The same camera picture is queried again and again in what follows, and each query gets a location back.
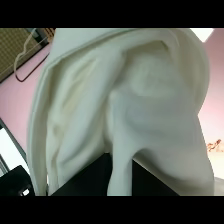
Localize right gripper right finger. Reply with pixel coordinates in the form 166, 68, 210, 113
131, 159, 182, 197

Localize white shirt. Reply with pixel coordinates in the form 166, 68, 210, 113
26, 28, 216, 197

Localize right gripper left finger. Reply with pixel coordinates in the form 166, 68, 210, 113
49, 153, 113, 197

